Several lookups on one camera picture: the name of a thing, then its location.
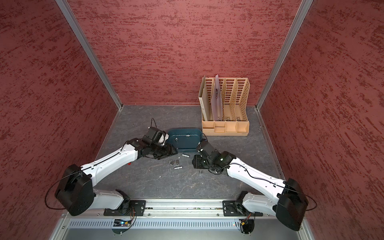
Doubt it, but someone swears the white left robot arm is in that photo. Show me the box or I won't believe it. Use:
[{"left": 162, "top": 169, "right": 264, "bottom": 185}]
[{"left": 54, "top": 127, "right": 178, "bottom": 216}]

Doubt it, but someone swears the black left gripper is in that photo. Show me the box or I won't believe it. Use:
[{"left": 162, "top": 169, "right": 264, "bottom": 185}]
[{"left": 149, "top": 142, "right": 178, "bottom": 159}]

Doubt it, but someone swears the white folder in organizer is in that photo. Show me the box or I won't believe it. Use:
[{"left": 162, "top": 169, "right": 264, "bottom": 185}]
[{"left": 198, "top": 76, "right": 211, "bottom": 121}]

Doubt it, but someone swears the aluminium corner post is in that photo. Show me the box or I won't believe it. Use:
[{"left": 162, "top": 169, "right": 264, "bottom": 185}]
[
  {"left": 256, "top": 0, "right": 313, "bottom": 111},
  {"left": 56, "top": 0, "right": 124, "bottom": 111}
]

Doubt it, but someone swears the aluminium front rail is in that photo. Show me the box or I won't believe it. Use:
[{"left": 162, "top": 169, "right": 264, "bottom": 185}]
[{"left": 50, "top": 195, "right": 315, "bottom": 240}]

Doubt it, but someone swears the aluminium corner post left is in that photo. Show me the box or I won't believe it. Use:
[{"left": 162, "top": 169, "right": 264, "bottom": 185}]
[{"left": 56, "top": 0, "right": 124, "bottom": 111}]

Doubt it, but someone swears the aluminium corner post right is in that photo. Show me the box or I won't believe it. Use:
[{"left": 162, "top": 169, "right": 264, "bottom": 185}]
[{"left": 256, "top": 0, "right": 313, "bottom": 111}]

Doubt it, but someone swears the teal plastic storage box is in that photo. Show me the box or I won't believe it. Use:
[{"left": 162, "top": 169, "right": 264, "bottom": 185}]
[{"left": 166, "top": 128, "right": 203, "bottom": 153}]

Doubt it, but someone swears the beige plastic file organizer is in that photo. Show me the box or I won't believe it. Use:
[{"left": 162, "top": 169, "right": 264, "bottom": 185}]
[{"left": 202, "top": 77, "right": 250, "bottom": 136}]

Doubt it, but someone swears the purple folder in organizer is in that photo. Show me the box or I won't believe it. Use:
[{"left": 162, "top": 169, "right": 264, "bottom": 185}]
[{"left": 211, "top": 75, "right": 223, "bottom": 121}]

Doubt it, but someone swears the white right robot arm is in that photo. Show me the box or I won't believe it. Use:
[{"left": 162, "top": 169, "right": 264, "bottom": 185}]
[{"left": 193, "top": 140, "right": 318, "bottom": 231}]

